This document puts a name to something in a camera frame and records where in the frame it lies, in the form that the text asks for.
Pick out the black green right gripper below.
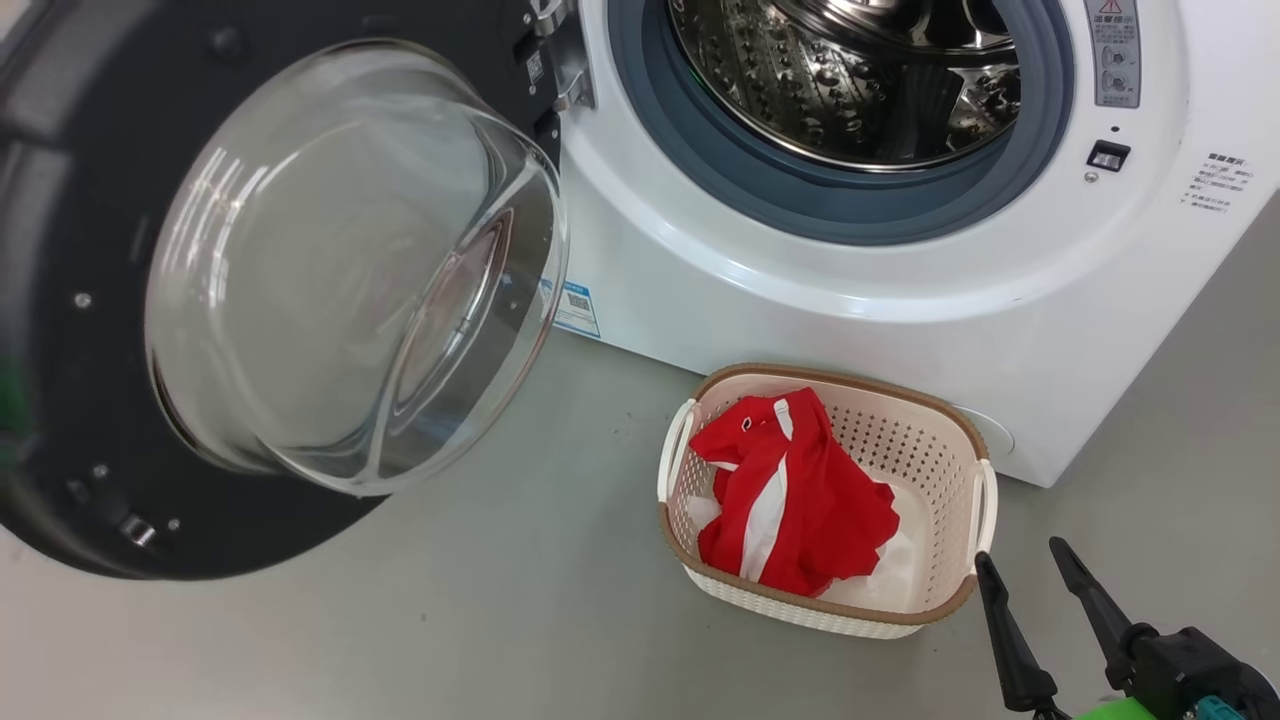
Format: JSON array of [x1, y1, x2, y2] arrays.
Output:
[[975, 537, 1280, 720]]

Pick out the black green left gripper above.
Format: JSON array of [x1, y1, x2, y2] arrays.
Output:
[[0, 355, 37, 471]]

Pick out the dark round glass washer door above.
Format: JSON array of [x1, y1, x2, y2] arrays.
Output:
[[0, 0, 571, 581]]

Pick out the red garment with white stripes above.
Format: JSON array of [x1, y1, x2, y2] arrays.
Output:
[[688, 388, 901, 598]]

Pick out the cream perforated laundry basket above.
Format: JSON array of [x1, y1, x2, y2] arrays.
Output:
[[657, 363, 999, 641]]

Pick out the white front-load washing machine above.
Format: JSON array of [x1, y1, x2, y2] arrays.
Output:
[[540, 0, 1280, 489]]

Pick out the blue white energy label sticker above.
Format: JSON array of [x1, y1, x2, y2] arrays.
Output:
[[553, 280, 602, 339]]

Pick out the grey warning label sticker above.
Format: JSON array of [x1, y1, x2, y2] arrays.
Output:
[[1084, 0, 1142, 109]]

